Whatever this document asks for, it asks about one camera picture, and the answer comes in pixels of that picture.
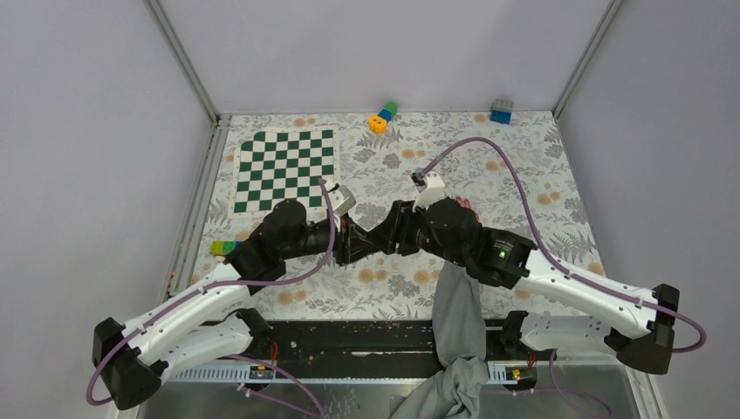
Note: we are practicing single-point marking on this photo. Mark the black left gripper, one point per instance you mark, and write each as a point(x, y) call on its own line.
point(351, 243)

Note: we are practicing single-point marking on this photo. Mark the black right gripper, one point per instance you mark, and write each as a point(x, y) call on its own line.
point(396, 229)

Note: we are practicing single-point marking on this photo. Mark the grey sleeved forearm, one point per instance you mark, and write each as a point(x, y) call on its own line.
point(460, 341)

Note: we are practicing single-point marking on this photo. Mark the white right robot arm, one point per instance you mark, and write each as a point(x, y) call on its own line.
point(630, 322)

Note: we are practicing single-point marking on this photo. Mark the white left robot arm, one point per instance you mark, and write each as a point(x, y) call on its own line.
point(211, 319)

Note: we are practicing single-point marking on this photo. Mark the person's hand with painted nails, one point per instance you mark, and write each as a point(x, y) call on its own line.
point(468, 208)

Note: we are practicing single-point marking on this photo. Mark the yellow blue green toy blocks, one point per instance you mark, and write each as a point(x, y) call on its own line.
point(378, 123)

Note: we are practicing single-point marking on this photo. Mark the green white chessboard mat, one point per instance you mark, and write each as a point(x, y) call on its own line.
point(277, 164)

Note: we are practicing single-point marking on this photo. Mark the blue yellow toy car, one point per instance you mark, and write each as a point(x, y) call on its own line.
point(222, 248)

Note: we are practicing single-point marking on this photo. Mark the floral tablecloth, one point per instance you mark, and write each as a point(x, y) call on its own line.
point(499, 168)

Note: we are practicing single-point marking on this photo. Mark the blue grey toy block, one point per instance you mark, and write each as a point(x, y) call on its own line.
point(501, 111)

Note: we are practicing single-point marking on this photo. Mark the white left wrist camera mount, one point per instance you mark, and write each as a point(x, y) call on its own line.
point(338, 197)

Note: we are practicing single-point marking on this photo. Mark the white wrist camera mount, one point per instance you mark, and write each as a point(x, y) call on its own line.
point(430, 188)
point(338, 197)

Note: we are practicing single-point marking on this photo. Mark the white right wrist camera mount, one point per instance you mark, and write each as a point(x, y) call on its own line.
point(430, 188)

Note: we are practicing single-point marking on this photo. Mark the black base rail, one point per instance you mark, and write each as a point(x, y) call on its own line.
point(405, 349)

